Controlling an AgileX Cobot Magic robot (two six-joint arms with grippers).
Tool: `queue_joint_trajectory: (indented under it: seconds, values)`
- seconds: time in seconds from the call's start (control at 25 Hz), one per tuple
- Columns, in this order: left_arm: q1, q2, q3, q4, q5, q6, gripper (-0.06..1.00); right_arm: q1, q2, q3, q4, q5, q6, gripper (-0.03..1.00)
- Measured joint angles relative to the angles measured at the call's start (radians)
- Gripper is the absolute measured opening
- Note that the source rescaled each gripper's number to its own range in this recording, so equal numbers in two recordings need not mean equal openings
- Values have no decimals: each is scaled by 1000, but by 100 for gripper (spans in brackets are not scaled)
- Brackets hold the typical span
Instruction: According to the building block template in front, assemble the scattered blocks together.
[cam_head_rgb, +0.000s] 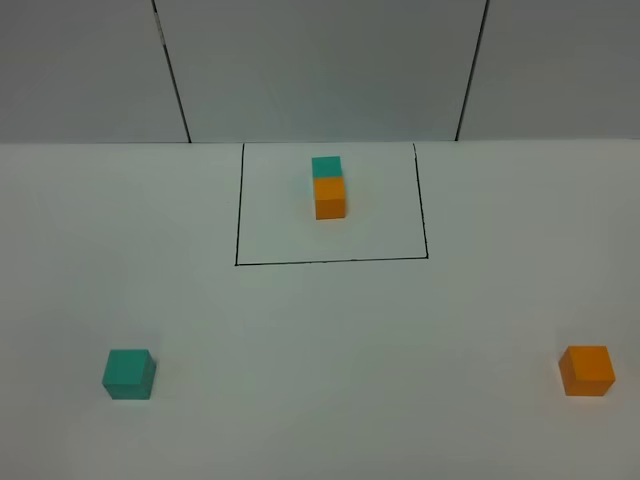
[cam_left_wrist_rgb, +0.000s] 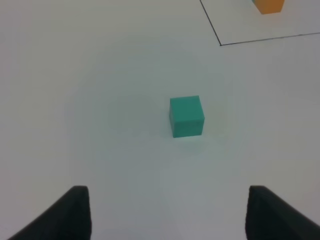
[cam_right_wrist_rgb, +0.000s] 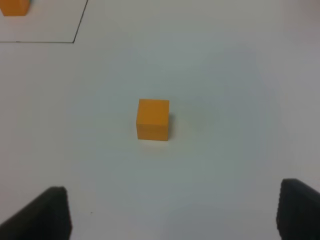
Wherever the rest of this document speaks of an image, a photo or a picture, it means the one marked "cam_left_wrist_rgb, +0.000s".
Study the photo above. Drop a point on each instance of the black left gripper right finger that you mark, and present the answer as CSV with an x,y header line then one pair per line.
x,y
269,217

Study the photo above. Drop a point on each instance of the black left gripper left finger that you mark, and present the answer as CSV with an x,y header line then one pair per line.
x,y
69,218

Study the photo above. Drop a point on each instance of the template orange cube block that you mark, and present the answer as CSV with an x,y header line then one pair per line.
x,y
269,6

